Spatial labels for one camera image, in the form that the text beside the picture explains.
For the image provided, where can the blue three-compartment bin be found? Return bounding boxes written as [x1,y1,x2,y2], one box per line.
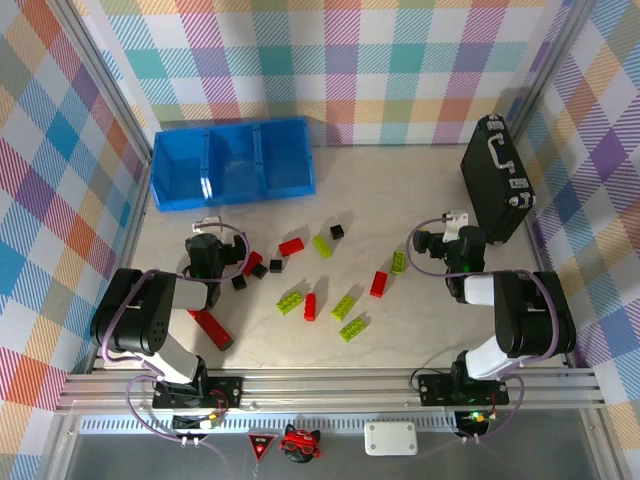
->
[148,115,318,214]

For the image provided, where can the long red block black end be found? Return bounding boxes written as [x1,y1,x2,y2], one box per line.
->
[188,309,235,352]

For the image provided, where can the small electronics connector board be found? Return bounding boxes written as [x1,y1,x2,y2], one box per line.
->
[172,413,225,434]
[455,409,495,434]

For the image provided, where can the red triangle sticker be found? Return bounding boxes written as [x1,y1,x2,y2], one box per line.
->
[247,433,276,462]

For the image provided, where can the white rectangular box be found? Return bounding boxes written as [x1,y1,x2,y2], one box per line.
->
[363,421,419,457]

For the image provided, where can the black cat figure red glasses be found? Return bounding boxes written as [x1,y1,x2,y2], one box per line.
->
[278,423,324,465]

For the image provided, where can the white slotted metal strip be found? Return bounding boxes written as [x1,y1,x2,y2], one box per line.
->
[79,418,461,434]

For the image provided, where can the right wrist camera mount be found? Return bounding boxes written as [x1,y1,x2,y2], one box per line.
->
[441,209,471,242]

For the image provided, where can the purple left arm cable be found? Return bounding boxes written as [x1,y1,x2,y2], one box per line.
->
[99,222,250,466]

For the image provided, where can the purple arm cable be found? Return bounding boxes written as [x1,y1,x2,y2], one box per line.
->
[99,222,250,466]
[405,214,564,446]

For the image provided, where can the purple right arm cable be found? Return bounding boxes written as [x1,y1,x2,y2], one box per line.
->
[405,214,564,446]

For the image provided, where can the black briefcase silver handle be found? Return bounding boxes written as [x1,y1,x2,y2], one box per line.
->
[459,113,539,246]

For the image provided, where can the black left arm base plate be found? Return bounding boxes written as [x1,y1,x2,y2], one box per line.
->
[152,377,244,409]

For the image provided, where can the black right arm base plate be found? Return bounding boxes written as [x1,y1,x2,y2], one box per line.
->
[418,373,510,406]

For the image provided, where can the aluminium frame rail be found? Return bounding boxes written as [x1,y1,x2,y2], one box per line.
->
[54,368,606,416]

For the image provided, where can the aluminium frame upright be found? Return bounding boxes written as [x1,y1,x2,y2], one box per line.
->
[509,0,601,129]
[49,0,152,167]

